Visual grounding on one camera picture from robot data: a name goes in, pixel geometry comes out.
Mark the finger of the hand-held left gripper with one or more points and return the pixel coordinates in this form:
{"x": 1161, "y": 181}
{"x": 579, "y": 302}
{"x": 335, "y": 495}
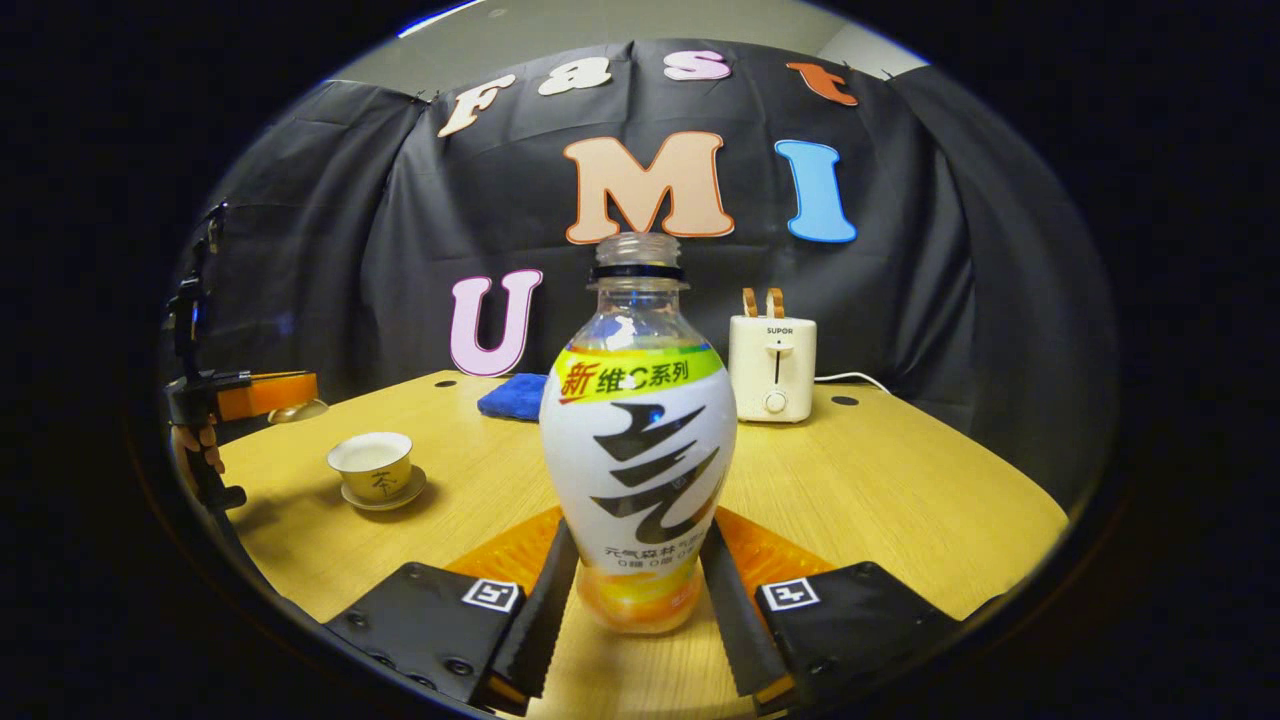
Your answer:
{"x": 265, "y": 395}

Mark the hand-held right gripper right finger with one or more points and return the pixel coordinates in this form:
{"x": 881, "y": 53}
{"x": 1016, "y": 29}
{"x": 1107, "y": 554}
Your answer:
{"x": 730, "y": 620}

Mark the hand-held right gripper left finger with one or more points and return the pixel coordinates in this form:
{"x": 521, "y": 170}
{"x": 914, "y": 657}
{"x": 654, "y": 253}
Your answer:
{"x": 550, "y": 620}

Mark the white teacup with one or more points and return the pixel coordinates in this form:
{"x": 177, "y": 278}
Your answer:
{"x": 372, "y": 470}

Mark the clear water bottle white label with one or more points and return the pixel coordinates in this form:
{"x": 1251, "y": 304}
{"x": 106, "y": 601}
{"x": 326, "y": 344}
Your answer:
{"x": 640, "y": 450}

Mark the white saucer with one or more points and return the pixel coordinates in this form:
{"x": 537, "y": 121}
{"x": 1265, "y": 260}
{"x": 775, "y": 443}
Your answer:
{"x": 405, "y": 492}

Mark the blue towel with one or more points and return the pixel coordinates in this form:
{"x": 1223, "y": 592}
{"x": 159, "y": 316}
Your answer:
{"x": 515, "y": 397}

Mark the cream toaster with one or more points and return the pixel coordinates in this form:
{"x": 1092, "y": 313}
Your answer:
{"x": 772, "y": 370}

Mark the toasted bread slice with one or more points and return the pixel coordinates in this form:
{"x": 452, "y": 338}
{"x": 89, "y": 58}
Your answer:
{"x": 776, "y": 303}
{"x": 749, "y": 303}

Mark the black backdrop cloth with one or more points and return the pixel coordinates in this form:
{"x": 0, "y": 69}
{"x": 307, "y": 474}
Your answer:
{"x": 900, "y": 300}

